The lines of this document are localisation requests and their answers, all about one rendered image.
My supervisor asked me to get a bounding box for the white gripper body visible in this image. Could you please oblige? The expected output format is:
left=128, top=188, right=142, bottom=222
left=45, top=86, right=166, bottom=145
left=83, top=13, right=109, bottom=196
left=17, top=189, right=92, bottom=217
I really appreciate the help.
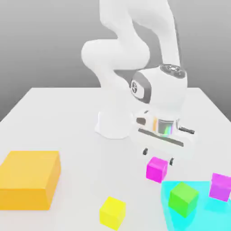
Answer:
left=134, top=125, right=197, bottom=160

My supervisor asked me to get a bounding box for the small magenta cube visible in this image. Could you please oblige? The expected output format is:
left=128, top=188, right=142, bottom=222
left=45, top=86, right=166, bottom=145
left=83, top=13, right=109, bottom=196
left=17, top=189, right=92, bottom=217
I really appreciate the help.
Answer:
left=146, top=156, right=169, bottom=184

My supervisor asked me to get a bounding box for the small green cube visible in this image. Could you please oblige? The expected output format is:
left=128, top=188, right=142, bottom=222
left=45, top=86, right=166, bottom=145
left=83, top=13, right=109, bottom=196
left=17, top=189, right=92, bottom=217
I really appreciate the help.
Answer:
left=168, top=182, right=200, bottom=219

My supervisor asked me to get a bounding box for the small purple cube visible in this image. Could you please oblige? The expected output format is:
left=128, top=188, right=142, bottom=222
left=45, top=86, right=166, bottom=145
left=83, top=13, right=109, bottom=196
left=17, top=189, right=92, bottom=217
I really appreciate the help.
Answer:
left=208, top=172, right=231, bottom=203

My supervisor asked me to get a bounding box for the small yellow cube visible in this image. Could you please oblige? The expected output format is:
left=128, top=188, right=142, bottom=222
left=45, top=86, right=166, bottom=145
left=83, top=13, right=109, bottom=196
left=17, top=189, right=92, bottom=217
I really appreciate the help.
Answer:
left=99, top=196, right=127, bottom=231

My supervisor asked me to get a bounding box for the large cyan box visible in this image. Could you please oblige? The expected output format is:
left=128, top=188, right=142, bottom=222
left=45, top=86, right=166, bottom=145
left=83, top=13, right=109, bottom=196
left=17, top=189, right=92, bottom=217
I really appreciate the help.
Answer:
left=160, top=180, right=231, bottom=231

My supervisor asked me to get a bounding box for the large orange box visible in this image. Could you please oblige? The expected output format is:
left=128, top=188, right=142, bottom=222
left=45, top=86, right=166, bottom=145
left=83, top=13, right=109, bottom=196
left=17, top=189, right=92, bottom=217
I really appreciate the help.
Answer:
left=0, top=150, right=61, bottom=211

